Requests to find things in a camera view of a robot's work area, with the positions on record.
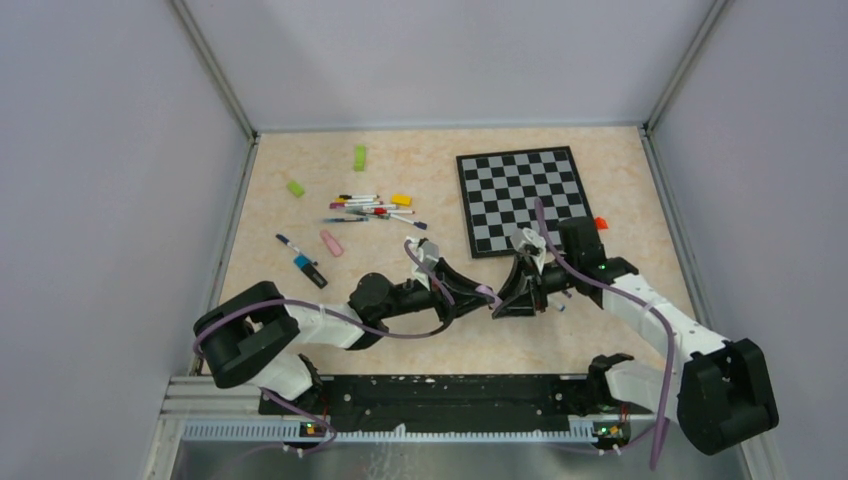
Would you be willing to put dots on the green block far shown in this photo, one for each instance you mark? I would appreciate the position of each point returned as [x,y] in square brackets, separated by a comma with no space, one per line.
[360,158]

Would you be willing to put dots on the yellow block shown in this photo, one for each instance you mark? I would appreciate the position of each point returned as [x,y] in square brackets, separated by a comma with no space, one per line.
[401,200]

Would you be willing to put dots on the blue black highlighter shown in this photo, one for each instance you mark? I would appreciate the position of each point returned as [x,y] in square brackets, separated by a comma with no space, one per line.
[310,271]

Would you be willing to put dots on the aluminium frame rail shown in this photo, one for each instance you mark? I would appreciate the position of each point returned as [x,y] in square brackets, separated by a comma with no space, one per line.
[243,413]

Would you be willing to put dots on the pink highlighter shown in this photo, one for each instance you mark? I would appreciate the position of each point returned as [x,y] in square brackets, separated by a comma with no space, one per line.
[331,243]

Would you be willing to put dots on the red block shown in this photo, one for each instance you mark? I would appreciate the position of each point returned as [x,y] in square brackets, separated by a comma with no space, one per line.
[601,223]

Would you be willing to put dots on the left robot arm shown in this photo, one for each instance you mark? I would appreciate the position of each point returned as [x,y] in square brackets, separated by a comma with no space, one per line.
[247,340]

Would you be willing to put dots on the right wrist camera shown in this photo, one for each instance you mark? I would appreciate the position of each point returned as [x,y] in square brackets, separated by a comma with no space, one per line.
[528,242]

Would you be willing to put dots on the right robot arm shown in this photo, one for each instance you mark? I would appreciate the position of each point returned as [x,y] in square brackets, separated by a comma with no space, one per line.
[716,390]

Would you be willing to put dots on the dark blue marker left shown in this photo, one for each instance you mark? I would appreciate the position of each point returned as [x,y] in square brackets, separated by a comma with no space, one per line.
[286,241]

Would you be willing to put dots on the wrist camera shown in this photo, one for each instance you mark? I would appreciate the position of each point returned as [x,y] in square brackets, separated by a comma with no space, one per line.
[423,254]
[528,242]

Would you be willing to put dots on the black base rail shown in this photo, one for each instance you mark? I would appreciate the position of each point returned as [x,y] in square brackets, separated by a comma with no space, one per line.
[499,403]

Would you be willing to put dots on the lilac highlighter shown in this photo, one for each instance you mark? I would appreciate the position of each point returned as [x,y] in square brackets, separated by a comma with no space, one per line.
[493,300]

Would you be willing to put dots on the black white chessboard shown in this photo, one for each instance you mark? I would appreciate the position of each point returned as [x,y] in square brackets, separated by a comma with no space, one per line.
[498,191]

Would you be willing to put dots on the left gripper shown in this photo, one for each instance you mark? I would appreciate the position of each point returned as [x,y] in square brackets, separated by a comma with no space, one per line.
[462,288]

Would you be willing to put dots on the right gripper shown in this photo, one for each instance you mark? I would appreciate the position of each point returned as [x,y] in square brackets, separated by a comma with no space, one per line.
[523,294]

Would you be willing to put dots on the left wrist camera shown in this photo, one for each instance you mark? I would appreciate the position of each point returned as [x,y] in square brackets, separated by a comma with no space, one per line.
[423,254]

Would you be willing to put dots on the blue thin pen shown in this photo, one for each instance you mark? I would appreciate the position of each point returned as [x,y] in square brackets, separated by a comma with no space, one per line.
[353,219]

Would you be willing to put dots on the green block near wall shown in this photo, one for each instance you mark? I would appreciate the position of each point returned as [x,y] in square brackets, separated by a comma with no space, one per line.
[295,188]

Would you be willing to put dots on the black capped marker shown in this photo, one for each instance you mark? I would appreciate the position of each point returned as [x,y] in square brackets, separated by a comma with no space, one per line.
[357,198]

